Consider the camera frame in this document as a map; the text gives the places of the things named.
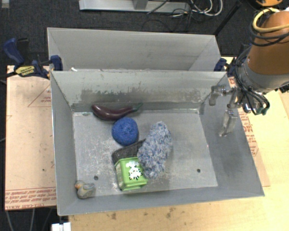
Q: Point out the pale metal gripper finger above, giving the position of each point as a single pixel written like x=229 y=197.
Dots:
x=228 y=124
x=219 y=90

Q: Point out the grey metal bin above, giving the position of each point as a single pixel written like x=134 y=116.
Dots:
x=183 y=153

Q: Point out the blue and white fluffy duster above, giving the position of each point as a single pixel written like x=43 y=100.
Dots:
x=155 y=150

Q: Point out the blue round scrubber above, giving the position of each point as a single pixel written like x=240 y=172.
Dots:
x=124 y=131

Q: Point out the dark grey flat sponge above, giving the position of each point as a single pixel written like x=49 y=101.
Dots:
x=125 y=151

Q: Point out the green box with white print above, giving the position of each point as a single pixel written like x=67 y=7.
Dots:
x=131 y=174

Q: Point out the purple toy eggplant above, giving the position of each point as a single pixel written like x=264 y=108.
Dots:
x=110 y=113

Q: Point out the grey toy duck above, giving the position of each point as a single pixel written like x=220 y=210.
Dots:
x=84 y=189

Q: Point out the brown cardboard board red print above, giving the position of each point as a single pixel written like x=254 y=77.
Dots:
x=29 y=141

